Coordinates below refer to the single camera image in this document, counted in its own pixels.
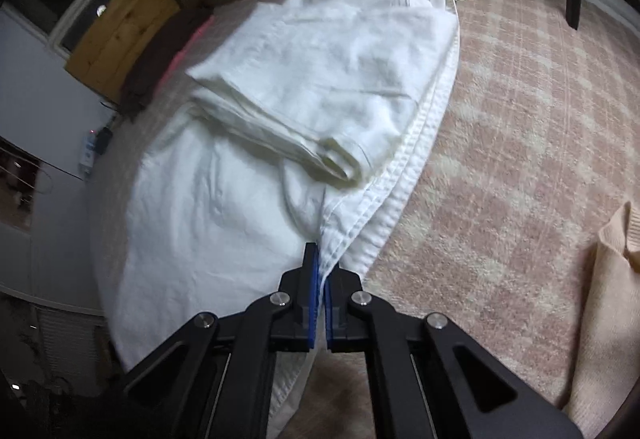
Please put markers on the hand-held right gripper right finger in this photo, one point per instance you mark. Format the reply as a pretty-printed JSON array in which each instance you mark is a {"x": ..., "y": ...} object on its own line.
[{"x": 331, "y": 319}]

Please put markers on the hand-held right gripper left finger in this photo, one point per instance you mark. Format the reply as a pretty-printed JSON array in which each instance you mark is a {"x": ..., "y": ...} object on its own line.
[{"x": 314, "y": 314}]

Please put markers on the white shirt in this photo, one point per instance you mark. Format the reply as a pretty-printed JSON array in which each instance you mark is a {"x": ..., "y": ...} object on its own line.
[{"x": 325, "y": 69}]

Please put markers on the pink plaid bed blanket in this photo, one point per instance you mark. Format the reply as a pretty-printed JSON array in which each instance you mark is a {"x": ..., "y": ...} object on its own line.
[{"x": 500, "y": 144}]

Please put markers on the black power adapter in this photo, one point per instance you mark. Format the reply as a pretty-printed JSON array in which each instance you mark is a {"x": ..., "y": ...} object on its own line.
[{"x": 103, "y": 139}]

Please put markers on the cream sweater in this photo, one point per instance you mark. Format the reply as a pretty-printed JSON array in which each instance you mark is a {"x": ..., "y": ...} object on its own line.
[{"x": 605, "y": 319}]

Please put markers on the white power strip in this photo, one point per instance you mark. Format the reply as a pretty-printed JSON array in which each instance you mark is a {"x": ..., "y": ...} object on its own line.
[{"x": 89, "y": 156}]

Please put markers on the brown fleece blanket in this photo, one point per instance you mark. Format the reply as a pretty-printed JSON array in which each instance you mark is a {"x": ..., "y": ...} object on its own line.
[{"x": 160, "y": 54}]

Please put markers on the pine wood headboard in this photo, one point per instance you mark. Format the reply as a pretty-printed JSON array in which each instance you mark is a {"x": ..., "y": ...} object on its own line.
[{"x": 120, "y": 29}]

